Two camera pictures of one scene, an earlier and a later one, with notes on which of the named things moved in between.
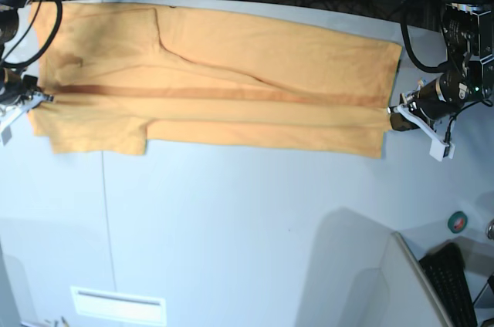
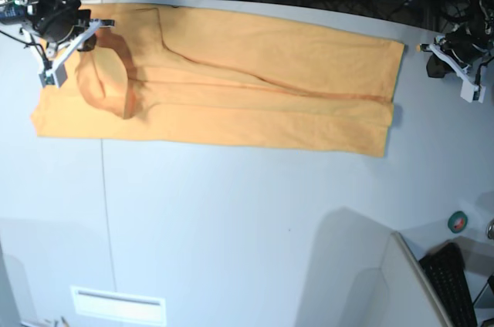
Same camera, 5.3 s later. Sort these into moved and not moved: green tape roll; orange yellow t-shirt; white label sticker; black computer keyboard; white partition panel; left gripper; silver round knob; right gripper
Moved: left gripper; right gripper; orange yellow t-shirt
Not moved: silver round knob; white partition panel; white label sticker; black computer keyboard; green tape roll
